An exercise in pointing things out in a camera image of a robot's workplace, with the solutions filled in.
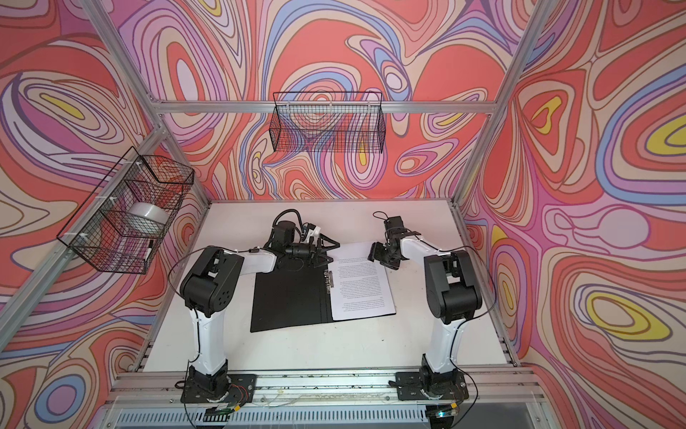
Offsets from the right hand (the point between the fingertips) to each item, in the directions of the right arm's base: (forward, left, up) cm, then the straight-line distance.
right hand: (378, 264), depth 98 cm
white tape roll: (-3, +65, +33) cm, 73 cm away
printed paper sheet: (-9, +7, -1) cm, 11 cm away
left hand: (-1, +15, +10) cm, 18 cm away
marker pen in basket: (-10, +67, +25) cm, 72 cm away
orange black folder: (-12, +31, 0) cm, 33 cm away
